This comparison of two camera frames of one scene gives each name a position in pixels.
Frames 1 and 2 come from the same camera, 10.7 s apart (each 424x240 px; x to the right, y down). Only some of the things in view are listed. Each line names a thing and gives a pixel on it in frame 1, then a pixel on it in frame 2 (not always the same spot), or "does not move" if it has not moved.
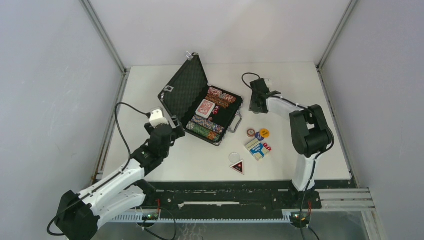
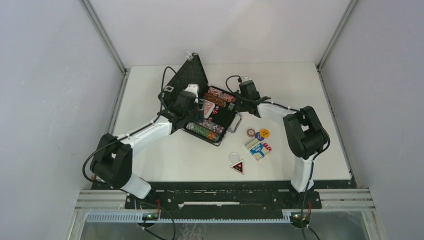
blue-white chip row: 207,123 does not move
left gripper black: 177,132 → 199,115
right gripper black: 252,107 → 238,107
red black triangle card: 239,167 does not move
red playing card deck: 205,109 does not move
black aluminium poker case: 207,112 does not move
